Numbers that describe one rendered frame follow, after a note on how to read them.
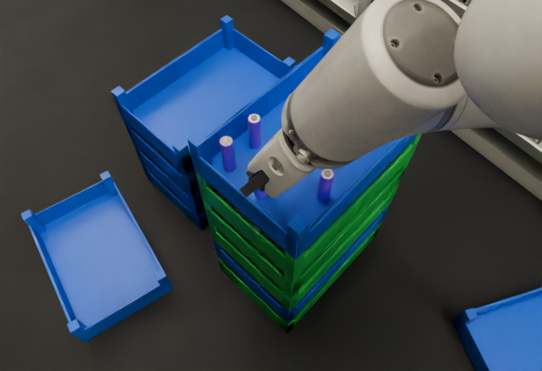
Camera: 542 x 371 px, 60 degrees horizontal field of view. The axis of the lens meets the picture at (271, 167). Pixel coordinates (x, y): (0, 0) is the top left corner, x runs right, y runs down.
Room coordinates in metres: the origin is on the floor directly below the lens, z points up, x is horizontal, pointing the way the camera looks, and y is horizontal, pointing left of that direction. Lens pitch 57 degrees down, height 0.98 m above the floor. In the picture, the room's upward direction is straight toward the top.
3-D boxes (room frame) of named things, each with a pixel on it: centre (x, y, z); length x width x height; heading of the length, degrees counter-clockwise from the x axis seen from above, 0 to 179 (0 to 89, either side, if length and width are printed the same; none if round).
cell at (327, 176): (0.32, -0.07, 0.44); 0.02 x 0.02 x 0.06
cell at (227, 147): (0.37, 0.06, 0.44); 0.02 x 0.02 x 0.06
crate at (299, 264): (0.41, -0.06, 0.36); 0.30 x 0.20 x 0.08; 136
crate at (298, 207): (0.41, -0.06, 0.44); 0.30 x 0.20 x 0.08; 136
